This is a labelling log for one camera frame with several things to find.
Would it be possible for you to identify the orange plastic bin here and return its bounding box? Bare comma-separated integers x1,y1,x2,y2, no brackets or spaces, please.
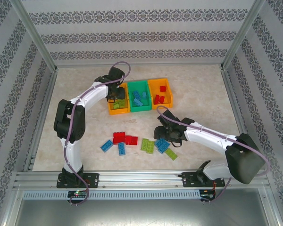
147,77,174,110
107,81,131,116

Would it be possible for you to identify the green plastic bin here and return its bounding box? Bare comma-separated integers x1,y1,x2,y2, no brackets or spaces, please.
127,80,153,113

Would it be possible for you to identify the small circuit board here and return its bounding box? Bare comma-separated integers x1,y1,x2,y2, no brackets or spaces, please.
201,189,217,202
67,190,88,199

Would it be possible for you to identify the grey metal panel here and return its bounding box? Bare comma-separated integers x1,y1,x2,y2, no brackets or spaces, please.
4,199,281,226

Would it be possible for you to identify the purple cable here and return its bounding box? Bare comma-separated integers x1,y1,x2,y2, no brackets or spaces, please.
62,61,132,208
156,105,272,204

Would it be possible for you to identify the aluminium mounting rail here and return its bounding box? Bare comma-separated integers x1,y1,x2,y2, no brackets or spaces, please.
13,171,273,190

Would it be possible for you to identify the white slotted cable duct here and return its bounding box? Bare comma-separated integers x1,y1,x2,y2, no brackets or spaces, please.
22,189,201,201

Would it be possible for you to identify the aluminium frame rail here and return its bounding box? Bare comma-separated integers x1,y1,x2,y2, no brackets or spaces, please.
220,65,250,137
23,69,59,171

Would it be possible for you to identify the aluminium frame post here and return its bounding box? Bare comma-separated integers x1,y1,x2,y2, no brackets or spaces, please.
9,0,59,73
219,0,267,71

